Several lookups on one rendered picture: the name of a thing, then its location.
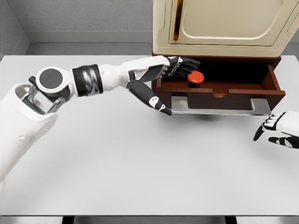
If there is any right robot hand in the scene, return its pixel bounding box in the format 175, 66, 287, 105
253, 110, 299, 150

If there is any gold cabinet door handle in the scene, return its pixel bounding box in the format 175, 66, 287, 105
173, 0, 184, 41

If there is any brown wooden drawer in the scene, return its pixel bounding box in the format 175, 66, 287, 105
155, 56, 286, 116

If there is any red button switch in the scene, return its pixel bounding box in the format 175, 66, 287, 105
186, 71, 205, 88

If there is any cream cabinet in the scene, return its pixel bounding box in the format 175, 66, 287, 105
151, 0, 299, 58

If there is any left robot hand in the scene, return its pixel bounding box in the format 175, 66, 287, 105
118, 55, 201, 116

